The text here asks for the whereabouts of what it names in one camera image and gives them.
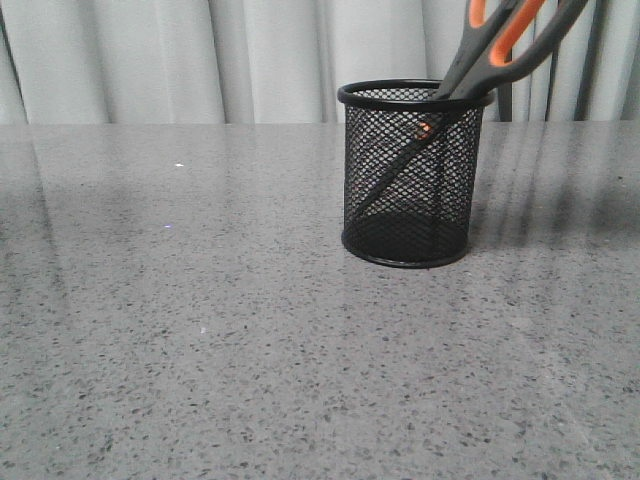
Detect grey curtain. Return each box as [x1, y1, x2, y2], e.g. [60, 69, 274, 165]
[0, 0, 640, 125]

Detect black mesh pen holder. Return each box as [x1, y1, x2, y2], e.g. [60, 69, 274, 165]
[337, 79, 494, 268]

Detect grey orange scissors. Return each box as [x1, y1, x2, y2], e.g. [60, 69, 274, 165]
[349, 0, 591, 226]

